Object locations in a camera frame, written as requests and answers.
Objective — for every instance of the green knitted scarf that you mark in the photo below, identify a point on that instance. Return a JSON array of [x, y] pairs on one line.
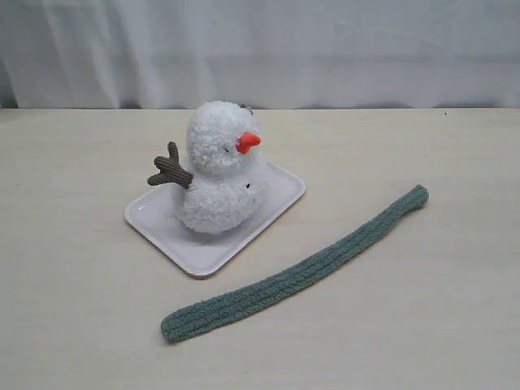
[[231, 307]]

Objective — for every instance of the white plush snowman toy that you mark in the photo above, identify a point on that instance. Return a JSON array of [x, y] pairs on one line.
[[223, 180]]

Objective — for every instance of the white backdrop curtain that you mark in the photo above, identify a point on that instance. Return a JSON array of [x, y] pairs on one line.
[[265, 54]]

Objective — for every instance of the white rectangular plastic tray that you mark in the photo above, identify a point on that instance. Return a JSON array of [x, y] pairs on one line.
[[201, 255]]

